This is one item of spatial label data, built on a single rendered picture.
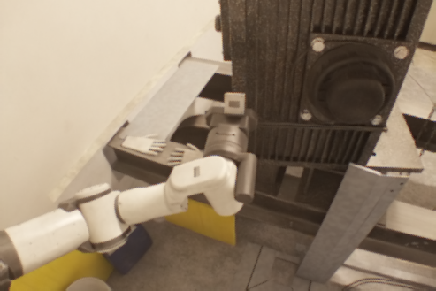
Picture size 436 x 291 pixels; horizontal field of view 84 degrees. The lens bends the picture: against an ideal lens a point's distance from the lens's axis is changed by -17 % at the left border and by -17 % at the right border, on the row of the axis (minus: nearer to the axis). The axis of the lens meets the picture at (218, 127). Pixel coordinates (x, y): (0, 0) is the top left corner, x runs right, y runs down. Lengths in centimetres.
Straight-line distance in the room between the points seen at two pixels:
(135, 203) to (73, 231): 13
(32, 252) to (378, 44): 87
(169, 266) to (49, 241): 133
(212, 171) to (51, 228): 32
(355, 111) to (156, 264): 147
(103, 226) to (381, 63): 73
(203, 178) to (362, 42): 51
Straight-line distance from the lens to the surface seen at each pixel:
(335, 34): 75
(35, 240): 57
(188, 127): 163
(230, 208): 57
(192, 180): 51
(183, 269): 182
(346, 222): 113
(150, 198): 57
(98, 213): 59
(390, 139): 126
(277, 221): 146
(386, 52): 81
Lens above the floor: 171
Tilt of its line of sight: 44 degrees down
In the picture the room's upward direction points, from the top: 5 degrees counter-clockwise
